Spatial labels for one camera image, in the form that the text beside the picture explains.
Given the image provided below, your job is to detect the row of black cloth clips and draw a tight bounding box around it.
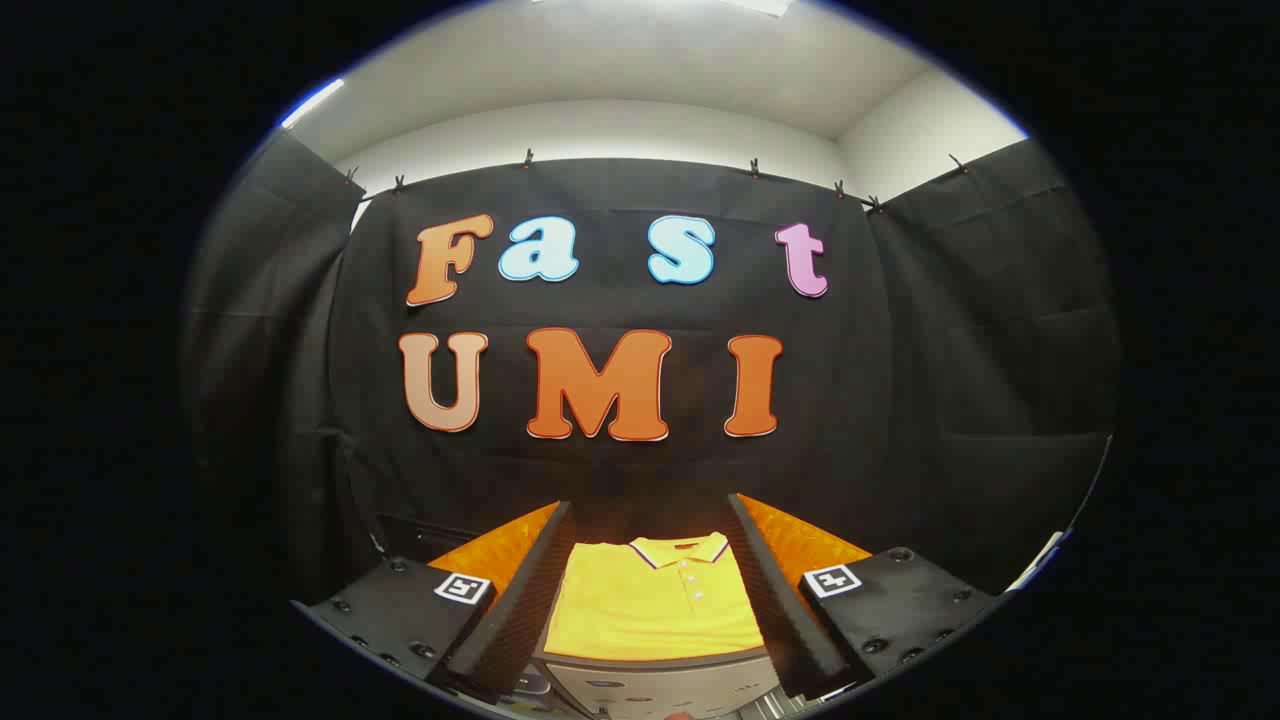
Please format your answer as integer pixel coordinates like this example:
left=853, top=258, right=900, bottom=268
left=345, top=148, right=969, bottom=213

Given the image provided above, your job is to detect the grey topped white cabinet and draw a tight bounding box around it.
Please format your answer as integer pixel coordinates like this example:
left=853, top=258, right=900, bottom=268
left=535, top=640, right=791, bottom=720

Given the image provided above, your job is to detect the dark glass washing machine lid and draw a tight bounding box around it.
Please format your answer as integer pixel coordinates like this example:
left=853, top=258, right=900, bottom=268
left=372, top=512, right=481, bottom=566

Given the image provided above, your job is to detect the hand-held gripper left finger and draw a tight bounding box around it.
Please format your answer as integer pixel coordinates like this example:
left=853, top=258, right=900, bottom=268
left=293, top=500, right=573, bottom=703

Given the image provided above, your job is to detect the ceiling light strip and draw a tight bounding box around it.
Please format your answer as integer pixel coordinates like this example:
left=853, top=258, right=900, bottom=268
left=280, top=78, right=346, bottom=129

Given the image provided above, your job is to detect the yellow polo shirt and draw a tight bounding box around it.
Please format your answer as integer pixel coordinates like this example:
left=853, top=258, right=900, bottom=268
left=543, top=532, right=766, bottom=663

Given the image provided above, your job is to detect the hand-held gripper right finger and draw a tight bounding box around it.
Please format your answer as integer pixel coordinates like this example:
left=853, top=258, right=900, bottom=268
left=727, top=492, right=1003, bottom=701

